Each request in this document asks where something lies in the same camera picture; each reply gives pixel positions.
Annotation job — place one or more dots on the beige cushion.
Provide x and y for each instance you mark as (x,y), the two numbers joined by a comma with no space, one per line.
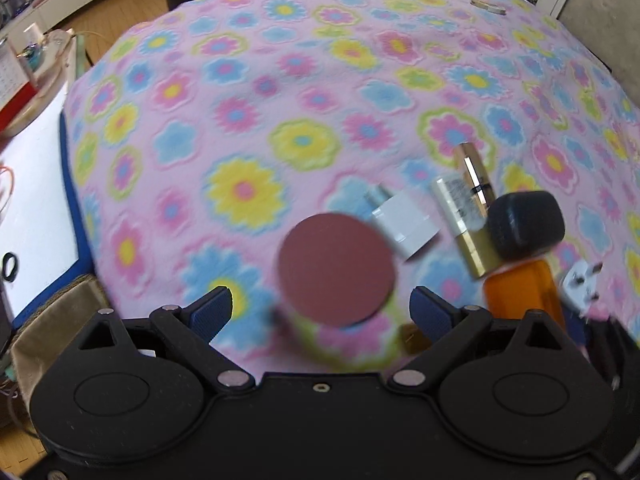
(50,320)

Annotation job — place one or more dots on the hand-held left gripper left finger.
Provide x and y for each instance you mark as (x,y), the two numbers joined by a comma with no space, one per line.
(212,312)

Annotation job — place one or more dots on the gold tube with white label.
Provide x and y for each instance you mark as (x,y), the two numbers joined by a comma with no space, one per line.
(452,205)

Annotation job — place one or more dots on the white board with blue edge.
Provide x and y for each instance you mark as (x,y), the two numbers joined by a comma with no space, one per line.
(35,185)

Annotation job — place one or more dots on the amber bottle with black cap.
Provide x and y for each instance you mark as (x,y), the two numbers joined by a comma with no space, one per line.
(525,225)

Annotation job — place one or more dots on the white charger cube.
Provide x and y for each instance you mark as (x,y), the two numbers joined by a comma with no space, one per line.
(407,225)

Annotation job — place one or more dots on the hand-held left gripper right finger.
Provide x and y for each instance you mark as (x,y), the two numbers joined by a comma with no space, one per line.
(429,312)

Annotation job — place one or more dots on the red box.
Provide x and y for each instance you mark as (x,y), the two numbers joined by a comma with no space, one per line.
(15,105)

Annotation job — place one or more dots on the round floral tin maroon lid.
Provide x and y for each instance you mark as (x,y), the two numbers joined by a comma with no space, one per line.
(335,270)

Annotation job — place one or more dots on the gold lipstick tube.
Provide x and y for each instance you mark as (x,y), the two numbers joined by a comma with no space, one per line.
(470,170)

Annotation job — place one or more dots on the floral fleece blanket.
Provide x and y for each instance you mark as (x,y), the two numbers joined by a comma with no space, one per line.
(300,85)

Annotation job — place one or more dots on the small gold object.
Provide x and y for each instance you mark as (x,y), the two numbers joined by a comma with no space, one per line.
(414,341)

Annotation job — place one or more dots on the white plug adapter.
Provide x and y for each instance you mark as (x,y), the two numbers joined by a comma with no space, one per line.
(580,287)

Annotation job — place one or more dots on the blue bowl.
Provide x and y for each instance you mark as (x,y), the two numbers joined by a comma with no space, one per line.
(32,55)

